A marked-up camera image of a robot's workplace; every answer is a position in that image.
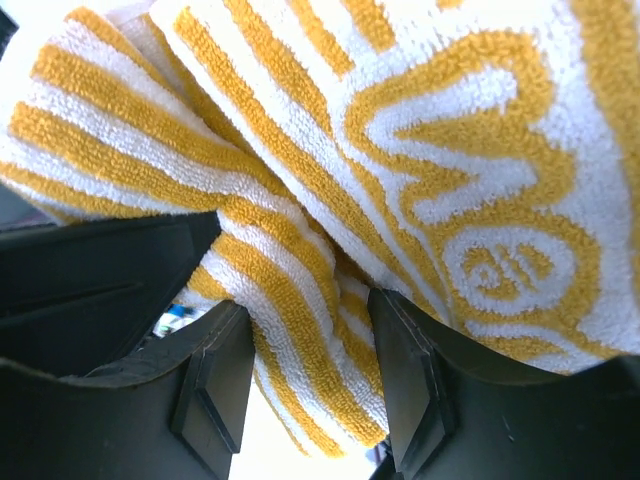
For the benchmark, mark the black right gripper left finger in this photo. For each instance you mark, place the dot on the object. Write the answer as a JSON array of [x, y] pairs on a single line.
[[172, 410]]

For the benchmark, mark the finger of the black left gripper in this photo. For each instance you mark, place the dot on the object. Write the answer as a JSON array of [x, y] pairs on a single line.
[[77, 297]]

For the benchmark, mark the yellow white striped towel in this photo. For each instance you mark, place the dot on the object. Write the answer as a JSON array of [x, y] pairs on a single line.
[[479, 157]]

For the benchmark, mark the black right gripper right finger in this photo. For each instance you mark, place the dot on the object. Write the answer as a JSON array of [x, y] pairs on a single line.
[[458, 410]]

